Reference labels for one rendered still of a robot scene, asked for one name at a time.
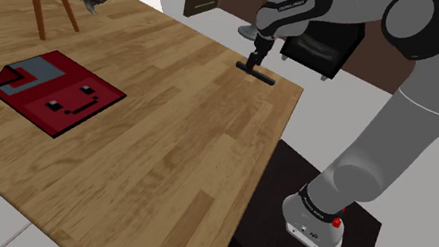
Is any black bar-shaped tool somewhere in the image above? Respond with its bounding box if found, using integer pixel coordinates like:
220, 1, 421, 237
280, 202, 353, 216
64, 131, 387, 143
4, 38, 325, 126
232, 60, 279, 88

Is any wooden table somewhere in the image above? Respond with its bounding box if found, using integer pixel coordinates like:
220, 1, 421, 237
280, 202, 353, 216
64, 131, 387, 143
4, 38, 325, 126
0, 0, 318, 247

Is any red square book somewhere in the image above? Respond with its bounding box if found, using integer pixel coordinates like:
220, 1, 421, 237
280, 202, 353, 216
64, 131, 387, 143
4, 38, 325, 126
0, 41, 133, 150

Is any black armchair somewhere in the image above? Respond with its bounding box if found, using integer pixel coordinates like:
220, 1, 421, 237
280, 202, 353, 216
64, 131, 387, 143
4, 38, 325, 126
275, 9, 368, 88

